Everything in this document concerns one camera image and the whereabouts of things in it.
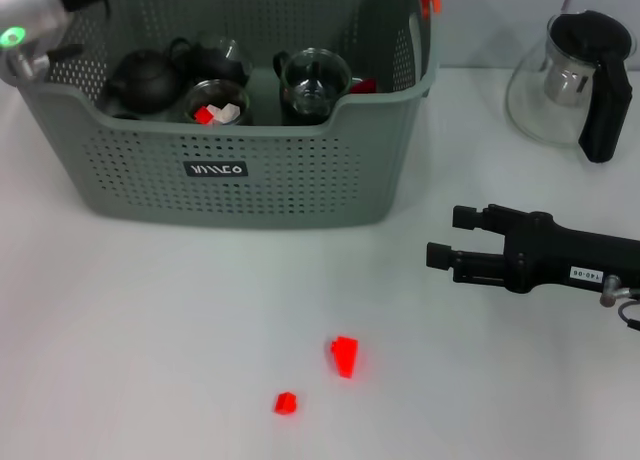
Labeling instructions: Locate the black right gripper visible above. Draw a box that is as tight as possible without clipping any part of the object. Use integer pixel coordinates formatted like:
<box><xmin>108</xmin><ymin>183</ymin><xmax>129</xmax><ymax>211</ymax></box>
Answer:
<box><xmin>425</xmin><ymin>203</ymin><xmax>640</xmax><ymax>295</ymax></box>

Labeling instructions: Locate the glass teacup with black base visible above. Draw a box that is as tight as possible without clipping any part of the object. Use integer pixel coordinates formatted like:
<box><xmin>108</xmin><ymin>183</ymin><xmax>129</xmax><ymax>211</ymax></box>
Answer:
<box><xmin>279</xmin><ymin>97</ymin><xmax>335</xmax><ymax>127</ymax></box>
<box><xmin>272</xmin><ymin>47</ymin><xmax>352</xmax><ymax>124</ymax></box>
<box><xmin>183</xmin><ymin>78</ymin><xmax>252</xmax><ymax>126</ymax></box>
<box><xmin>168</xmin><ymin>31</ymin><xmax>255</xmax><ymax>87</ymax></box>

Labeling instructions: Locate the red wedge building brick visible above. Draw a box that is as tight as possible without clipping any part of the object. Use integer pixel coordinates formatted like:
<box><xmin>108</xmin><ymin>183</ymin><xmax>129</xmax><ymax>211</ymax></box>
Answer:
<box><xmin>329</xmin><ymin>335</ymin><xmax>361</xmax><ymax>380</ymax></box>

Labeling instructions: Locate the grey perforated storage basket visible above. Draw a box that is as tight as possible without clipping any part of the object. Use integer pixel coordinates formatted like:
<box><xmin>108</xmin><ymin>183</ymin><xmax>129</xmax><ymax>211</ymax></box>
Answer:
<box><xmin>9</xmin><ymin>0</ymin><xmax>444</xmax><ymax>229</ymax></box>

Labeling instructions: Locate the black clay teapot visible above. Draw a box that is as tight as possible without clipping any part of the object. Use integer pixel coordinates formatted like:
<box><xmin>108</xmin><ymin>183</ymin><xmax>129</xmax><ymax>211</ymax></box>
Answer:
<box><xmin>102</xmin><ymin>48</ymin><xmax>185</xmax><ymax>115</ymax></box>

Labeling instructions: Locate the left wrist cable connector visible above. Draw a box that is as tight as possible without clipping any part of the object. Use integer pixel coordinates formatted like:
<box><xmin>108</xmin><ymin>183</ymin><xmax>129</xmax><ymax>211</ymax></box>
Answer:
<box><xmin>2</xmin><ymin>49</ymin><xmax>51</xmax><ymax>85</ymax></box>

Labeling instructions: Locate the wrist cable connector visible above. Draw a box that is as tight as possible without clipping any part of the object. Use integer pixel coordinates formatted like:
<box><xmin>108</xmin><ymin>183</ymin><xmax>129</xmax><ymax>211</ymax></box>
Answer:
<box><xmin>599</xmin><ymin>274</ymin><xmax>640</xmax><ymax>332</ymax></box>
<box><xmin>2</xmin><ymin>49</ymin><xmax>51</xmax><ymax>85</ymax></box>

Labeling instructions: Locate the right wrist cable connector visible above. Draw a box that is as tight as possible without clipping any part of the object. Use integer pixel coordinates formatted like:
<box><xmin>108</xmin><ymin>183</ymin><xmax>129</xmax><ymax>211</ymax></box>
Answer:
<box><xmin>599</xmin><ymin>274</ymin><xmax>640</xmax><ymax>332</ymax></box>

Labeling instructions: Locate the glass teapot with black handle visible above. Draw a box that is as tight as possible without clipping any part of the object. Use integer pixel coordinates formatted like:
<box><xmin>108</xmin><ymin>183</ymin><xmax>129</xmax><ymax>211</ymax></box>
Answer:
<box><xmin>504</xmin><ymin>9</ymin><xmax>637</xmax><ymax>164</ymax></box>

